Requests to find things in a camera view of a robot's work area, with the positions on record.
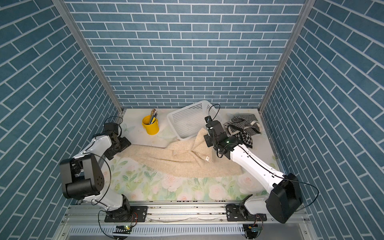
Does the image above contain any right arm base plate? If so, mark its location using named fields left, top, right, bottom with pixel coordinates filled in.
left=226, top=204, right=267, bottom=222

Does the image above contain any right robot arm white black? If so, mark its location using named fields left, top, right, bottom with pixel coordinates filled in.
left=204, top=116, right=303, bottom=224

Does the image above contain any black white patterned cloth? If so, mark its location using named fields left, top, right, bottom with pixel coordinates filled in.
left=224, top=114, right=262, bottom=149

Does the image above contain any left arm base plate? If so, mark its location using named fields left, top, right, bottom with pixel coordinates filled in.
left=105, top=206, right=148, bottom=223

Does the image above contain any white plastic mesh basket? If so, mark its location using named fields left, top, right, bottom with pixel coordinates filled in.
left=167, top=100, right=223, bottom=141

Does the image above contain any floral table mat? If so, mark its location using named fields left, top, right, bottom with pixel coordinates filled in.
left=102, top=109, right=267, bottom=202

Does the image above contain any aluminium front rail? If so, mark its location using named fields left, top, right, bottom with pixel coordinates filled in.
left=59, top=201, right=310, bottom=226

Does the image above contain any beige knitted scarf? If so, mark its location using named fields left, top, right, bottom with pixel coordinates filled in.
left=118, top=128, right=243, bottom=178

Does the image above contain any yellow cup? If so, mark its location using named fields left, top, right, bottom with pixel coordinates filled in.
left=142, top=115, right=160, bottom=135

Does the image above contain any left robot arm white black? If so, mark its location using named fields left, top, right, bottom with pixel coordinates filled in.
left=60, top=122, right=132, bottom=222

